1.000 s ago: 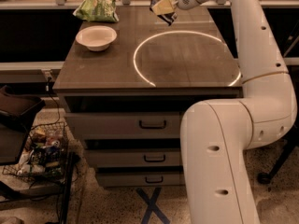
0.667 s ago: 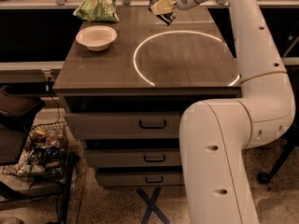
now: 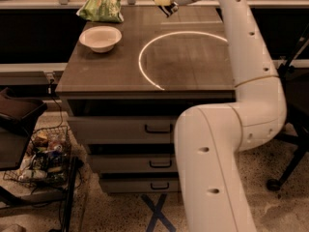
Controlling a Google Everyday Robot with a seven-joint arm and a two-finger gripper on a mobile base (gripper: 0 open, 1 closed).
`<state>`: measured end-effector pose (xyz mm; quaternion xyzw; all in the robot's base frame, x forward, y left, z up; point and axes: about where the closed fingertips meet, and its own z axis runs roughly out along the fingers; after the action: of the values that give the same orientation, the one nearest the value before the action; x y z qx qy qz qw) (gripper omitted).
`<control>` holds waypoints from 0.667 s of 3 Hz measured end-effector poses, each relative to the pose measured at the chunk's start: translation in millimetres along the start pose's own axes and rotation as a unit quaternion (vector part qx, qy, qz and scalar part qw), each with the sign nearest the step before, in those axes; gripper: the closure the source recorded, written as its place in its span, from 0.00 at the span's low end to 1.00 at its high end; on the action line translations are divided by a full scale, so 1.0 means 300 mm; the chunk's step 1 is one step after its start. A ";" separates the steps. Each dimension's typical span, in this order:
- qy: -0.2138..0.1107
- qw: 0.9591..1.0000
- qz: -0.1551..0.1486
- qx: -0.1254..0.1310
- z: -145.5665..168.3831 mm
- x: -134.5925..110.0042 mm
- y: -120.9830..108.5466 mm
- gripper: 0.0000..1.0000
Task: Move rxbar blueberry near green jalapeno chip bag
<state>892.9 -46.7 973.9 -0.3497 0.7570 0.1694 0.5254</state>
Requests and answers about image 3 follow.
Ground blue rxbar blueberry bar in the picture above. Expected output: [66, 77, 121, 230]
[163, 3, 179, 17]

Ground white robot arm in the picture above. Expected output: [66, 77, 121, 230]
[154, 0, 287, 232]

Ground green jalapeno chip bag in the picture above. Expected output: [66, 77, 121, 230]
[76, 0, 124, 23]

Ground white bowl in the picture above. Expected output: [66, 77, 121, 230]
[79, 26, 122, 53]

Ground grey drawer cabinet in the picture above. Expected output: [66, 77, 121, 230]
[56, 6, 235, 182]

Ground top drawer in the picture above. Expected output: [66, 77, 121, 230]
[68, 116, 176, 144]

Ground drawer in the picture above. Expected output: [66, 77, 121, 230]
[68, 116, 176, 144]
[99, 178, 181, 193]
[87, 154, 177, 174]

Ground middle drawer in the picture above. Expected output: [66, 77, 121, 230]
[87, 154, 177, 174]

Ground black office chair base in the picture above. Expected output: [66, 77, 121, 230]
[267, 25, 309, 191]

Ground dark chair on left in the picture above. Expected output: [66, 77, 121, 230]
[0, 88, 47, 171]

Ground bottom drawer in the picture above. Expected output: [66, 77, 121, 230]
[99, 178, 181, 193]

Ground blue tape cross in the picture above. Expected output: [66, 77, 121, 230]
[141, 193, 176, 232]

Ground black cable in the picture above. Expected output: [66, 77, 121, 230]
[47, 79, 64, 131]

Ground wire basket with snacks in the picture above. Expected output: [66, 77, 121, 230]
[3, 126, 71, 188]

